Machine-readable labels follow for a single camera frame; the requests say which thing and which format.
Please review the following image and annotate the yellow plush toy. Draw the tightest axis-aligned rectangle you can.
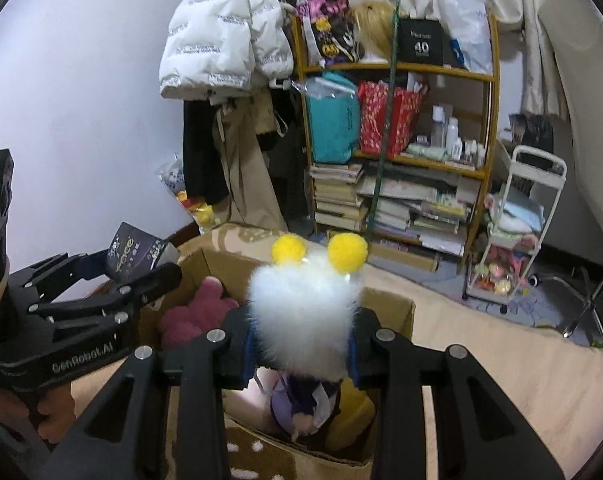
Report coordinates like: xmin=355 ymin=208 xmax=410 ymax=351
xmin=326 ymin=377 xmax=377 ymax=453

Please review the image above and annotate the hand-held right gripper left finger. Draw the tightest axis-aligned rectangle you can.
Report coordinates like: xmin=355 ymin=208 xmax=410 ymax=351
xmin=36 ymin=305 xmax=257 ymax=480

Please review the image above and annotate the black gift box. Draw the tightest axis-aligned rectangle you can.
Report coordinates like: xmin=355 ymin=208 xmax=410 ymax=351
xmin=396 ymin=17 xmax=445 ymax=67

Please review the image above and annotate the pink plush toy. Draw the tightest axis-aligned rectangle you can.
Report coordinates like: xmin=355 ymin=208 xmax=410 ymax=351
xmin=158 ymin=276 xmax=242 ymax=351

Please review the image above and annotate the dark hanging coat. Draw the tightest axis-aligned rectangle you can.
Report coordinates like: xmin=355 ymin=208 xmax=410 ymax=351
xmin=254 ymin=85 xmax=312 ymax=221

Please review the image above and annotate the small dark printed box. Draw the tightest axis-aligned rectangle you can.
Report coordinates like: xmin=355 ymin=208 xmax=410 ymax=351
xmin=104 ymin=221 xmax=179 ymax=281

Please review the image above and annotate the pile of magazines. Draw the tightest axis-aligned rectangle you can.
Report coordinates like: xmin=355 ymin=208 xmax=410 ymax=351
xmin=356 ymin=162 xmax=482 ymax=256

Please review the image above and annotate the white plastic bag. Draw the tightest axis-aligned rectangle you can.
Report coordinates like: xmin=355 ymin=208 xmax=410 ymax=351
xmin=434 ymin=0 xmax=495 ymax=76

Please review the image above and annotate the purple plush toy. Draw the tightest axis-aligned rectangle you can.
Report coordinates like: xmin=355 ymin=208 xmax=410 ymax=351
xmin=268 ymin=372 xmax=342 ymax=436

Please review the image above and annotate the row of small bottles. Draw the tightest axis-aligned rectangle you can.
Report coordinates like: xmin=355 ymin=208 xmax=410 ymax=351
xmin=409 ymin=104 xmax=487 ymax=168

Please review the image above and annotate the white fluffy yellow pompom toy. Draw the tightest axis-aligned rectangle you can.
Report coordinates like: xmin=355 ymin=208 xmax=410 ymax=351
xmin=246 ymin=234 xmax=369 ymax=378

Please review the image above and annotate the white puffer jacket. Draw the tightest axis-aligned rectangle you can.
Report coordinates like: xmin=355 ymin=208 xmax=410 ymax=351
xmin=158 ymin=0 xmax=294 ymax=101

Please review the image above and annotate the cardboard box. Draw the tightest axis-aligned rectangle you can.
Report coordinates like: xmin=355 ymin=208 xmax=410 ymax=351
xmin=138 ymin=247 xmax=417 ymax=466

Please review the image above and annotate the person's left hand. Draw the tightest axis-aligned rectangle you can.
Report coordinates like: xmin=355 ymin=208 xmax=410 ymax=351
xmin=0 ymin=385 xmax=78 ymax=446

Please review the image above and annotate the black pink printed bag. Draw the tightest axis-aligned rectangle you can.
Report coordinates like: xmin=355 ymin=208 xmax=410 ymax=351
xmin=296 ymin=0 xmax=367 ymax=68

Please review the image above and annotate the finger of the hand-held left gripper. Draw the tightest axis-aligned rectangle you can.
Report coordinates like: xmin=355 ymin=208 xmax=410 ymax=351
xmin=28 ymin=262 xmax=183 ymax=332
xmin=10 ymin=252 xmax=117 ymax=301

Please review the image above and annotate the red gift bag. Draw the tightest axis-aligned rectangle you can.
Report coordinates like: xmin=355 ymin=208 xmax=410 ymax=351
xmin=357 ymin=80 xmax=427 ymax=157

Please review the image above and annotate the wooden shelf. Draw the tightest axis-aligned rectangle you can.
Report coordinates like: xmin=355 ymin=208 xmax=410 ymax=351
xmin=288 ymin=10 xmax=502 ymax=273

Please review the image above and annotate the blonde wig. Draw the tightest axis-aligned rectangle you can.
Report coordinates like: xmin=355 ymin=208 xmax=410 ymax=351
xmin=350 ymin=0 xmax=399 ymax=61

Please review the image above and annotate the plastic bag of toys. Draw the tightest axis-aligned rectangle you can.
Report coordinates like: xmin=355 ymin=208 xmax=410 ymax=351
xmin=156 ymin=155 xmax=217 ymax=236

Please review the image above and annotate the teal bag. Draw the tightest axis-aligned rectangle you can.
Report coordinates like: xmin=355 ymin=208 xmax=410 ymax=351
xmin=304 ymin=72 xmax=362 ymax=163

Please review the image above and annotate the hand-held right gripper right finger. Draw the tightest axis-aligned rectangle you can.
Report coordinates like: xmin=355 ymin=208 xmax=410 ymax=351
xmin=349 ymin=307 xmax=567 ymax=480

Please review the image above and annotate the black hanging garment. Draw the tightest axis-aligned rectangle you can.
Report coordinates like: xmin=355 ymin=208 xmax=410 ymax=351
xmin=181 ymin=97 xmax=232 ymax=206

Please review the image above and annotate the office chair base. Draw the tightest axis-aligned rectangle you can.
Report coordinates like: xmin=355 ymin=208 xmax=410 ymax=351
xmin=531 ymin=260 xmax=603 ymax=351

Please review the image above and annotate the pale pink round plush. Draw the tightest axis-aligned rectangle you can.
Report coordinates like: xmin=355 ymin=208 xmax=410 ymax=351
xmin=226 ymin=367 xmax=277 ymax=428

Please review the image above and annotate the white trolley cart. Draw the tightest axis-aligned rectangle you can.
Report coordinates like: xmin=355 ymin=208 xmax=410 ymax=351
xmin=464 ymin=145 xmax=568 ymax=316

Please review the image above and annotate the stack of books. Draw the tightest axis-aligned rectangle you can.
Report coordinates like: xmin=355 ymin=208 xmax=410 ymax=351
xmin=309 ymin=162 xmax=369 ymax=233

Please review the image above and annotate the green pole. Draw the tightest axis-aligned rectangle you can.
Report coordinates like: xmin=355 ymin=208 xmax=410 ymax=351
xmin=364 ymin=0 xmax=402 ymax=253

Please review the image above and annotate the beige hanging coat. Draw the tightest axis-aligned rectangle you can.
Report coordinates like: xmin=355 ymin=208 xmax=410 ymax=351
xmin=211 ymin=95 xmax=289 ymax=233

